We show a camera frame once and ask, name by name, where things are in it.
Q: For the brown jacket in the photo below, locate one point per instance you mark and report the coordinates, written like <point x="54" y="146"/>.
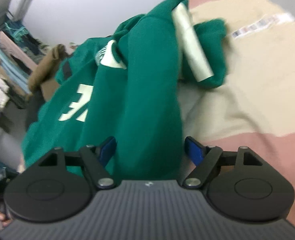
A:
<point x="43" y="77"/>

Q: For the hanging clothes on rack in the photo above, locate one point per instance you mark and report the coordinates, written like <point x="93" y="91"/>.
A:
<point x="20" y="53"/>

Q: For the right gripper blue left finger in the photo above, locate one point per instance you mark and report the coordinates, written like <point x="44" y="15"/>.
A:
<point x="60" y="184"/>

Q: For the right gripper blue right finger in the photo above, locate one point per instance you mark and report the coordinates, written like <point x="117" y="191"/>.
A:
<point x="240" y="185"/>

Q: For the patchwork bed cover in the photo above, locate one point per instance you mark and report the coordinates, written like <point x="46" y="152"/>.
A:
<point x="255" y="105"/>

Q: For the green hooded sweatshirt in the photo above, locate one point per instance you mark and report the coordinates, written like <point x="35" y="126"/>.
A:
<point x="125" y="86"/>

